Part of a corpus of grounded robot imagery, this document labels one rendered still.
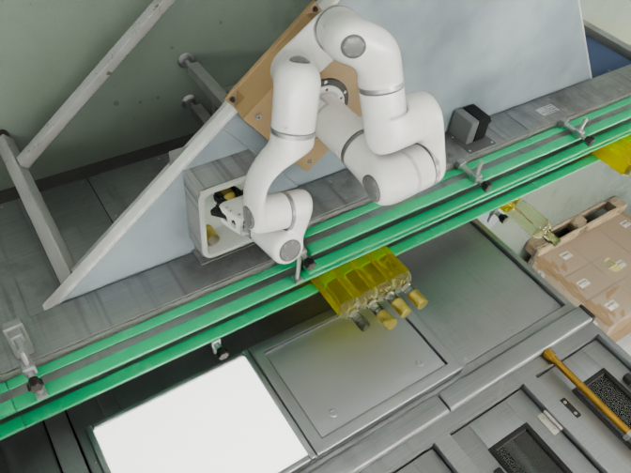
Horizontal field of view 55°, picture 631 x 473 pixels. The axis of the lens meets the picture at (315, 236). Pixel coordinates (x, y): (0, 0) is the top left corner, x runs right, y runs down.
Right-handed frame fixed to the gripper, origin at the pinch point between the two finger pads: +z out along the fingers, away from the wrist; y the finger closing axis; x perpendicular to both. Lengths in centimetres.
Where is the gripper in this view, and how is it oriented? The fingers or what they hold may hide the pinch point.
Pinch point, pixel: (227, 195)
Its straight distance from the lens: 143.7
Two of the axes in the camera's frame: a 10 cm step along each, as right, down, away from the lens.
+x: -0.4, -8.4, -5.5
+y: 8.3, -3.3, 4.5
